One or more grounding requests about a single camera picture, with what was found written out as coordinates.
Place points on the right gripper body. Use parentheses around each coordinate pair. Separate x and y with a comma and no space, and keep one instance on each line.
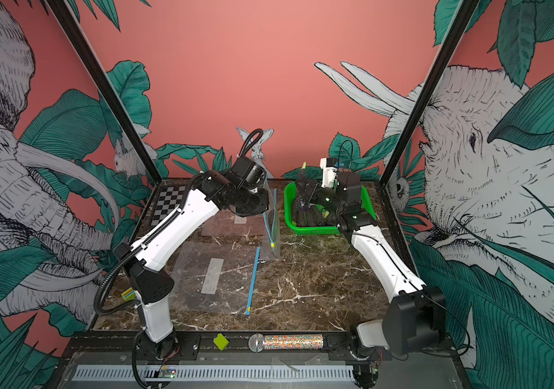
(330,201)

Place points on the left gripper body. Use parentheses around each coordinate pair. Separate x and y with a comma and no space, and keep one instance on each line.
(252,202)

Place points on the dark purple eggplant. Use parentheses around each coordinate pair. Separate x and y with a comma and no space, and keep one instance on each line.
(303,188)

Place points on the clear zip-top bag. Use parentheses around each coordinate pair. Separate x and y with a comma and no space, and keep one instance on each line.
(270,249)
(213,278)
(225,223)

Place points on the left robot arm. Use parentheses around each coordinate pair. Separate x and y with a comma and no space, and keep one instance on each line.
(145,259)

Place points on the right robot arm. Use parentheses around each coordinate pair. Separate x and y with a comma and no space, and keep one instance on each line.
(415,317)

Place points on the green plastic basket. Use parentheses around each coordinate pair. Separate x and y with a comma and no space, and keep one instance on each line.
(355,212)

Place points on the black white checkerboard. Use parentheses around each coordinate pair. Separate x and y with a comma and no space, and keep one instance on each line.
(167,199)

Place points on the lime green sticky note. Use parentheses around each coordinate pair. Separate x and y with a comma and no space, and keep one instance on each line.
(221,342)

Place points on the sprinkle-filled cylinder tube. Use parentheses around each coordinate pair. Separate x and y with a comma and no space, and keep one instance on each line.
(259,342)

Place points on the small green striped block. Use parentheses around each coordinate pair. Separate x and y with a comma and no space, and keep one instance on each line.
(128,294)

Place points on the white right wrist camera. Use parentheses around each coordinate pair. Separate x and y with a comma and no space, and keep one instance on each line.
(330,168)

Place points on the right black frame post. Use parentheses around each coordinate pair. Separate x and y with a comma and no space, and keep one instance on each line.
(455,32)

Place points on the black frame post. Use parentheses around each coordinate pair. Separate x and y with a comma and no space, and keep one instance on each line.
(455,32)
(68,22)

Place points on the left black frame post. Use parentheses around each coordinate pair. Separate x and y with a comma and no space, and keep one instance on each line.
(68,22)

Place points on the white perforated rail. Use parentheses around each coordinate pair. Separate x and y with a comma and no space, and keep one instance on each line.
(213,373)

